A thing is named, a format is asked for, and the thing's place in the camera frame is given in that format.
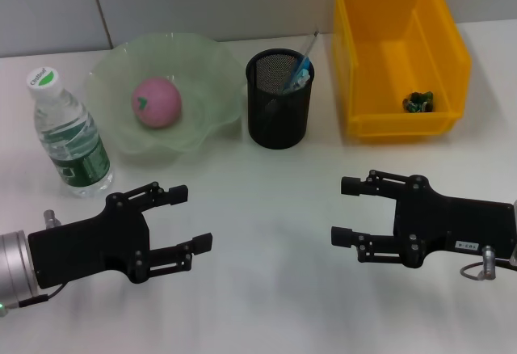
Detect grey right arm cable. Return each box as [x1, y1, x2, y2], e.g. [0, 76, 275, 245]
[460, 244, 517, 282]

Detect clear green-label water bottle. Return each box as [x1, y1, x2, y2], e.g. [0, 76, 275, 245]
[26, 66, 116, 200]

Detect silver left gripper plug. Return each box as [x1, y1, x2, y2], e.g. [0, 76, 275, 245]
[43, 209, 62, 230]

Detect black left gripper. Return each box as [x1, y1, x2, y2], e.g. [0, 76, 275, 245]
[27, 182, 214, 290]

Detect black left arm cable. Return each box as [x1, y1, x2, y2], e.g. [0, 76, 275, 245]
[18, 283, 69, 310]

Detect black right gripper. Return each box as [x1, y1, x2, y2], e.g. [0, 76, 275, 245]
[330, 170, 517, 270]

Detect black mesh pen cup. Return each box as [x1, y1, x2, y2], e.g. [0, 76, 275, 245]
[245, 48, 316, 151]

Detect yellow plastic bin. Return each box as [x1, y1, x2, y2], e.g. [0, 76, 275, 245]
[331, 0, 473, 145]

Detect blue scissors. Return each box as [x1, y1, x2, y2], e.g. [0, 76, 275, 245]
[282, 57, 315, 93]

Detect green glass fruit plate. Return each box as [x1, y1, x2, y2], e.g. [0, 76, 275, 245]
[83, 32, 246, 166]

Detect green plastic wrapper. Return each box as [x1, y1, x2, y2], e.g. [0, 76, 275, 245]
[402, 91, 435, 113]

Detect pink peach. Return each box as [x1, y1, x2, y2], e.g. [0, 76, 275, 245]
[131, 77, 183, 129]

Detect clear plastic ruler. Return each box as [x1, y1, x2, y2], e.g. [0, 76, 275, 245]
[298, 26, 322, 64]

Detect white grey ballpoint pen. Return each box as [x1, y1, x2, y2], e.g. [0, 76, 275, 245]
[282, 69, 313, 93]

